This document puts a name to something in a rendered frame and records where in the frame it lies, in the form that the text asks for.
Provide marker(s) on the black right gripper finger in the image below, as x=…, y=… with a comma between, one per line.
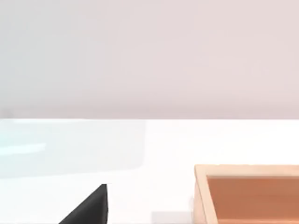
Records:
x=94, y=207

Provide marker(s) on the shallow salmon-coloured box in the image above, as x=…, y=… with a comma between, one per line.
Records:
x=250, y=196

